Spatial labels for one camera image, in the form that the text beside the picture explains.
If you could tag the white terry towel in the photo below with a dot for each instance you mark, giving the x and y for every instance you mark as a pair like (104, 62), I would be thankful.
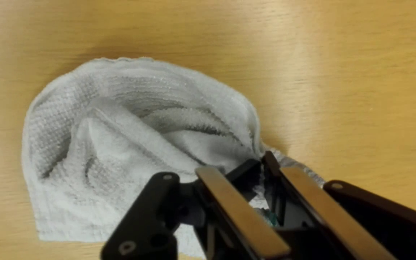
(122, 120)

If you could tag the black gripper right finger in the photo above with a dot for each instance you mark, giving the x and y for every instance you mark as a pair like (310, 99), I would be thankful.
(333, 216)

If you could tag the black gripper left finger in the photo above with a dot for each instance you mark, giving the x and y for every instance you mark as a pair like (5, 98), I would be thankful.
(237, 211)

